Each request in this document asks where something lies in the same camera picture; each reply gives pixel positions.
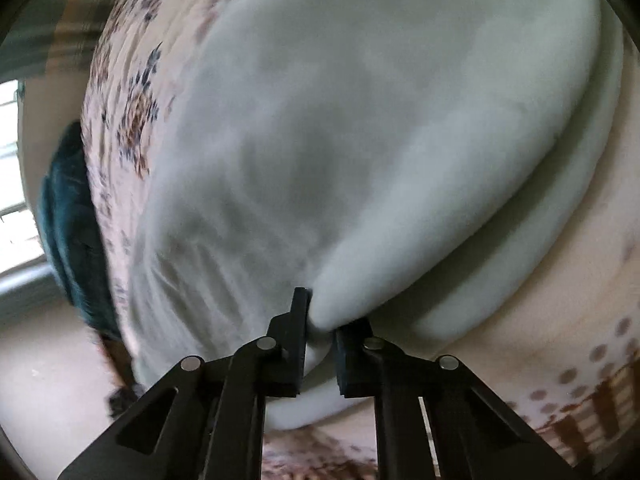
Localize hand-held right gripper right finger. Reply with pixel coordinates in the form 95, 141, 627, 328
334, 317, 583, 480

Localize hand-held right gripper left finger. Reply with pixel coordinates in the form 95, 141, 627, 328
57, 287, 314, 480

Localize pale green fleece pants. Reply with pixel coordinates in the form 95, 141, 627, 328
127, 0, 626, 432

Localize black crumpled object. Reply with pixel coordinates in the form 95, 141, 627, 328
102, 385, 142, 422

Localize floral printed blanket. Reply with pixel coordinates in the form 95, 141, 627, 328
80, 0, 640, 480

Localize teal cloth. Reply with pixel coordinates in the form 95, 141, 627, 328
37, 120, 126, 342

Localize window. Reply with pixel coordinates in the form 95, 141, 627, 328
0, 79, 52, 281

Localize striped cloth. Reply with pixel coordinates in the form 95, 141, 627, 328
0, 0, 132, 82

